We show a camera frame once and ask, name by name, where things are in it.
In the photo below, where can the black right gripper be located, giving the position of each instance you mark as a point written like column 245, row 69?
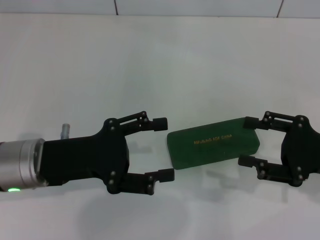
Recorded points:
column 302, row 150

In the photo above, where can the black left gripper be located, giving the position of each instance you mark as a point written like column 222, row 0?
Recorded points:
column 87, row 157

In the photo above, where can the green glasses case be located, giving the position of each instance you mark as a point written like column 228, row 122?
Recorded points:
column 212, row 150

